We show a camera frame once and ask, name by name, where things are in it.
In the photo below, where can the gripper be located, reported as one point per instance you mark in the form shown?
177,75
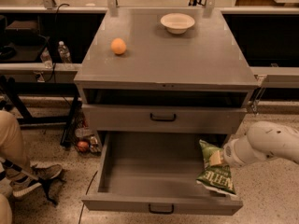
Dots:
231,156

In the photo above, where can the green jalapeno chip bag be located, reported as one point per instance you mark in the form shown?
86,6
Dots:
216,178

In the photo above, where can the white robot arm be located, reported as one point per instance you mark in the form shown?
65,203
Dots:
263,141

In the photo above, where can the open grey drawer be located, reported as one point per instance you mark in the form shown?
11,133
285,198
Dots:
155,173

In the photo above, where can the grey drawer cabinet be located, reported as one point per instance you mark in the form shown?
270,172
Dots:
203,67

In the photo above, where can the closed grey drawer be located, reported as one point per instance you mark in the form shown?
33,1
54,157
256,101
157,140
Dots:
163,119

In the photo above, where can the snack packets on floor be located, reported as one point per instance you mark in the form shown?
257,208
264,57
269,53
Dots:
84,133

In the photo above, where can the white bowl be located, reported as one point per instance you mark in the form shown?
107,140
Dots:
177,23

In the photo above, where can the orange fruit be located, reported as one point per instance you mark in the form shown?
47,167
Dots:
118,46

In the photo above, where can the clear water bottle right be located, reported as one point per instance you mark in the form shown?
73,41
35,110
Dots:
65,55

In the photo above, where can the clear water bottle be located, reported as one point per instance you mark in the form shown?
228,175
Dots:
65,55
46,59

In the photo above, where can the grey sneaker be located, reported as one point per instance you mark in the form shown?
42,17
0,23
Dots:
33,179

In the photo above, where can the clear water bottle left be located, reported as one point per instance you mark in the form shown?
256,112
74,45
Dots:
46,59

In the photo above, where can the person's beige trouser leg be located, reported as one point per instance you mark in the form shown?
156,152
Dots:
12,148

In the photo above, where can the black box on shelf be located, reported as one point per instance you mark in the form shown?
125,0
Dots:
23,31

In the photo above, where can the black table frame leg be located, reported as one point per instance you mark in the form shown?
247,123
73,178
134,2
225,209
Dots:
66,140

